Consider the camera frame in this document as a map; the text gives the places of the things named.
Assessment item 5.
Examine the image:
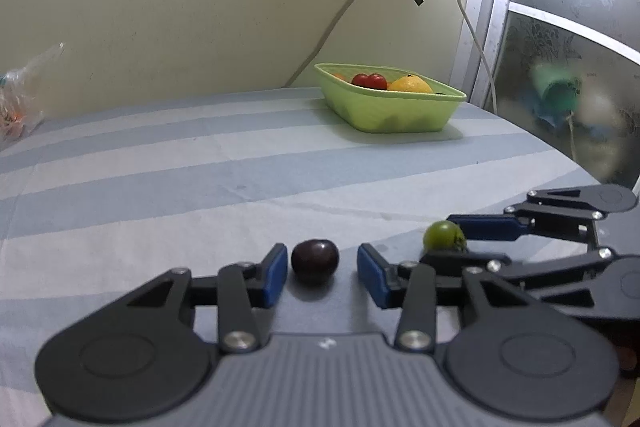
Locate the light green plastic basket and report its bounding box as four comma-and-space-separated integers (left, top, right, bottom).
314, 63, 468, 134

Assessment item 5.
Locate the green object behind glass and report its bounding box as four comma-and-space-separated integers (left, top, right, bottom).
530, 62, 583, 128

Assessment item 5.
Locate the clear plastic bag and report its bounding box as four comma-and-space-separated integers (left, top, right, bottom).
0, 42, 66, 145

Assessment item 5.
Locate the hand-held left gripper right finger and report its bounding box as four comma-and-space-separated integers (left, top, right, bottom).
356, 243, 533, 354

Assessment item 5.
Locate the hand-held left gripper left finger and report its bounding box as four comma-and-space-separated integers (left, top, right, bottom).
127, 243, 288, 354

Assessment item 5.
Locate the white cable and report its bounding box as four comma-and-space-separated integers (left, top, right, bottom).
422, 0, 498, 112

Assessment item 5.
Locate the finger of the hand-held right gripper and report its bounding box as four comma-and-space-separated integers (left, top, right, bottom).
420, 247, 614, 308
446, 187, 604, 249

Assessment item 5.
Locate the green cherry tomato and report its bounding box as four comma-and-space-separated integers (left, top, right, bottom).
423, 220, 469, 253

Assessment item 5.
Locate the white window frame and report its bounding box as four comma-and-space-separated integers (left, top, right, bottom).
450, 0, 640, 188

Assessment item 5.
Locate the yellow orange citrus fruit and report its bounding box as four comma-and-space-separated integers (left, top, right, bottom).
387, 75, 433, 94

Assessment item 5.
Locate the striped blue bed sheet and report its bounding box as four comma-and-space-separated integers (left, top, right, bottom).
0, 87, 640, 427

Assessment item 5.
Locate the dark purple cherry tomato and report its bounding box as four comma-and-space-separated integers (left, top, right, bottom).
291, 238, 341, 285

